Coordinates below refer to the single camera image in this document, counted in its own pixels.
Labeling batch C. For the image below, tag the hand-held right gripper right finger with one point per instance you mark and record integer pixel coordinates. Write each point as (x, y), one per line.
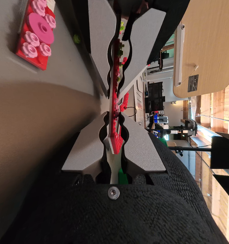
(143, 150)

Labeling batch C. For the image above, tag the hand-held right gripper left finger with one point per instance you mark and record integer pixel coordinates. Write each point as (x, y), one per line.
(84, 152)

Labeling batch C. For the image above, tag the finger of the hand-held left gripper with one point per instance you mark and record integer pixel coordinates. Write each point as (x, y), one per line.
(145, 36)
(101, 34)

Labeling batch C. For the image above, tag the red lego heart frame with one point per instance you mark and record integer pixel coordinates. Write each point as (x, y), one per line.
(114, 122)

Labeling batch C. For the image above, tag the lime green lego piece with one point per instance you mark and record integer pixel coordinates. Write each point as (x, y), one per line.
(76, 38)

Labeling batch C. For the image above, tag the green plastic bin with lego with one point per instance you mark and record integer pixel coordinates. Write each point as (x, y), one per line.
(123, 176)

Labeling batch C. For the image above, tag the lego instruction booklet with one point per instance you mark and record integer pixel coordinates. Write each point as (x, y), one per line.
(139, 99)

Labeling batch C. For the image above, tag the red lego plate pink flowers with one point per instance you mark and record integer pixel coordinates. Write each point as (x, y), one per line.
(40, 57)

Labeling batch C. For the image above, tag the cardboard box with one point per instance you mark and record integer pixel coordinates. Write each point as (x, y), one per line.
(208, 43)

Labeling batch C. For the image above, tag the black computer monitor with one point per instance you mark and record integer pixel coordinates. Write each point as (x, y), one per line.
(155, 95)

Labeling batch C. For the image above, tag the black camera on stand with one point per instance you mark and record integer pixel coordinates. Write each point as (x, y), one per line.
(220, 152)

